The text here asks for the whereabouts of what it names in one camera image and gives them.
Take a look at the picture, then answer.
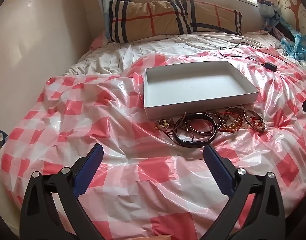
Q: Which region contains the pink bead pearl bracelet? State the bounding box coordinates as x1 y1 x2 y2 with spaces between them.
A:
242 111 266 132

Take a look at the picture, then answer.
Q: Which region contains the blue patterned cloth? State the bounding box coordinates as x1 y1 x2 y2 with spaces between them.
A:
0 129 10 153

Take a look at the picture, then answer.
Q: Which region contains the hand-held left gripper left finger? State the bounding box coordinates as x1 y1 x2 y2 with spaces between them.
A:
20 144 105 240

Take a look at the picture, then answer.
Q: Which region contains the gold charm red cord bracelet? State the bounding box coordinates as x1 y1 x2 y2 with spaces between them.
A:
156 119 175 133

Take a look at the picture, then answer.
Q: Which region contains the amber brown bead bracelet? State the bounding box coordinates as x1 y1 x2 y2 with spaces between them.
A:
219 106 245 132

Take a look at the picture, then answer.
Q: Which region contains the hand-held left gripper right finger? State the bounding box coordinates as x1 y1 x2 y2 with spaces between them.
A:
200 144 286 240

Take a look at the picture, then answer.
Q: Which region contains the white shallow cardboard box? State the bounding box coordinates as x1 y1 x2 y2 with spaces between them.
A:
143 60 260 120

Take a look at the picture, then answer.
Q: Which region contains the silver metal bangle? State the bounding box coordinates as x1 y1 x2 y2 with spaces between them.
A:
184 119 215 142

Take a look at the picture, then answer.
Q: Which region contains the red knotted cord bracelet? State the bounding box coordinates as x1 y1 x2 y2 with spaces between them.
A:
248 115 265 130

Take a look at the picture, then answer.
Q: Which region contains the silver engraved bangle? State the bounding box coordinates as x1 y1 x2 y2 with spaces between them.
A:
208 114 222 133

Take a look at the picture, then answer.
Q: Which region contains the plaid pillow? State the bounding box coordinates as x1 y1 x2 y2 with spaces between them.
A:
108 0 243 43

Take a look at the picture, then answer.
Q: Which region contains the blue plastic bag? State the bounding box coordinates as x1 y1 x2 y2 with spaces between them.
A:
280 31 306 63

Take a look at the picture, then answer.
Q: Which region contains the pink checked plastic sheet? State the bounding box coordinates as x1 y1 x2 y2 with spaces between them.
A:
0 46 306 240

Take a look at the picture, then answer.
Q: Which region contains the black cable with adapter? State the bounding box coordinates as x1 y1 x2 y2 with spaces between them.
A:
220 42 277 72

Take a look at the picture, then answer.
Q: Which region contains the black braided bracelet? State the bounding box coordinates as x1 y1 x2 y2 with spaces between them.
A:
174 112 217 147

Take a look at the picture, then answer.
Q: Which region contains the pink bed sheet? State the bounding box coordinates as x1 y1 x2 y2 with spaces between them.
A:
89 31 111 49

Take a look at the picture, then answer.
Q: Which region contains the white striped quilt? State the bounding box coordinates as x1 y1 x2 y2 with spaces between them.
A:
64 31 281 75

